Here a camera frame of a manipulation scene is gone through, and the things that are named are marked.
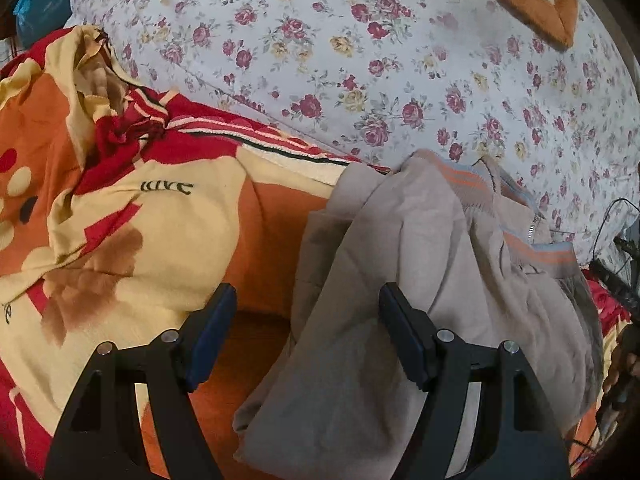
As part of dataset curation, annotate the beige zip jacket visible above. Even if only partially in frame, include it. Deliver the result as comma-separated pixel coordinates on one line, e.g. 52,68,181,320
232,149,606,478

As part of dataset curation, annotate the orange checkered mat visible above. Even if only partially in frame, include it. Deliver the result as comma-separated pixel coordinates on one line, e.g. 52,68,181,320
442,0,581,52

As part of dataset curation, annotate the black cable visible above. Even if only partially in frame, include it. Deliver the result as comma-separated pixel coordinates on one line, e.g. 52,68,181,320
592,197,640,271

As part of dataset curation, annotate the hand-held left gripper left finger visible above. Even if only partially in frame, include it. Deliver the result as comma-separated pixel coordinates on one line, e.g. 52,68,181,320
44,282,238,480

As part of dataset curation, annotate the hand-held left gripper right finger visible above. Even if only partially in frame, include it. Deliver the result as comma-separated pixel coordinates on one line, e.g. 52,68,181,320
378,282,571,480

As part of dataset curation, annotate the person's right hand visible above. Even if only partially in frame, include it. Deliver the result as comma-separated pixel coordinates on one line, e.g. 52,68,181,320
602,329,640,411

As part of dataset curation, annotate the floral quilt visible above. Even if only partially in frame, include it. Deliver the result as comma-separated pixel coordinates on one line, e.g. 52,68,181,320
69,0,640,272

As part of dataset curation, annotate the orange red printed blanket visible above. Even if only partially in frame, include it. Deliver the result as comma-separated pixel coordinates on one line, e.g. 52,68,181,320
0,25,640,480

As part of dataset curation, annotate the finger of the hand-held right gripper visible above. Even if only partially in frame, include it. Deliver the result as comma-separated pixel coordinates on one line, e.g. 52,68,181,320
589,237,640,307

